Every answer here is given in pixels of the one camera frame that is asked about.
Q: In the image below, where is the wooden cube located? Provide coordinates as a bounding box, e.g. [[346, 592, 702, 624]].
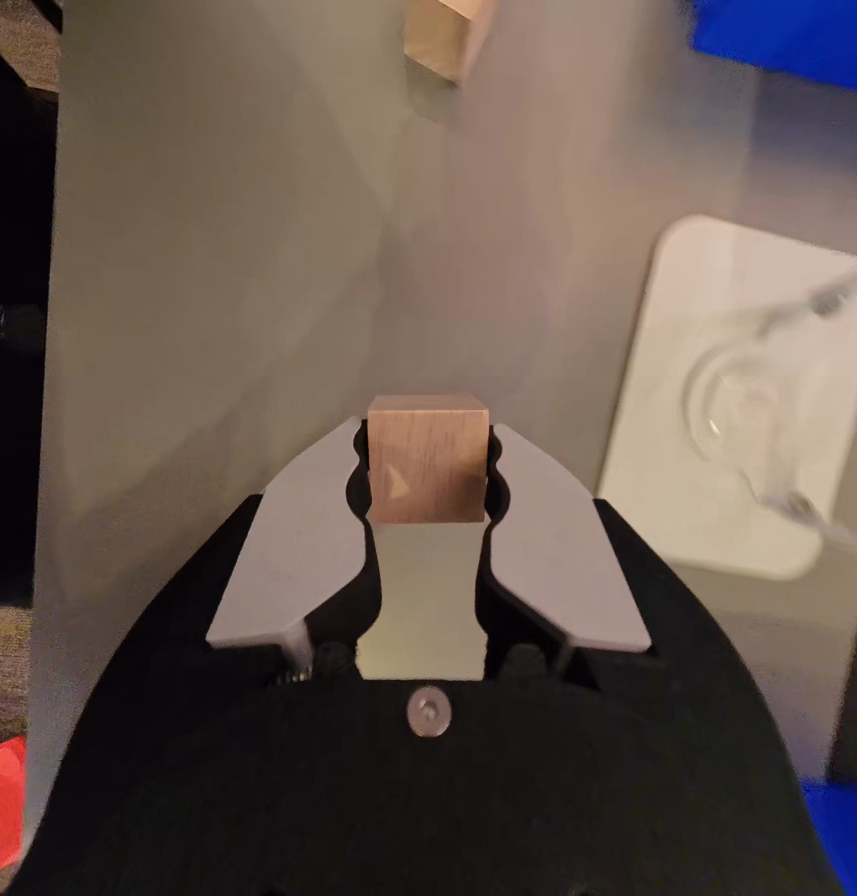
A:
[[403, 0, 497, 89], [367, 393, 489, 525]]

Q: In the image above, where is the red plastic object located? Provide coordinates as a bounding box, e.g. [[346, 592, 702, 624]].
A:
[[0, 737, 29, 893]]

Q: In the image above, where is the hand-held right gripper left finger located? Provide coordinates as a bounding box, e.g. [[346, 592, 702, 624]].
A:
[[204, 417, 386, 666]]

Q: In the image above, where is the white tray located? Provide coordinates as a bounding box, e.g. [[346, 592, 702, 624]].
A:
[[596, 213, 857, 583]]

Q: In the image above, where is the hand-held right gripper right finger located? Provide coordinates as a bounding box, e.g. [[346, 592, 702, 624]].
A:
[[476, 422, 653, 674]]

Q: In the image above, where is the blue plastic bin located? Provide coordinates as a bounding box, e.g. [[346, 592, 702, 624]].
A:
[[801, 778, 857, 896], [690, 0, 857, 88]]

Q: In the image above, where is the dark furniture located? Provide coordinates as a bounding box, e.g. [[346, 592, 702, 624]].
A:
[[0, 31, 60, 606]]

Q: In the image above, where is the clear plastic cup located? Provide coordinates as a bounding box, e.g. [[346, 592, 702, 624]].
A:
[[679, 265, 857, 555]]

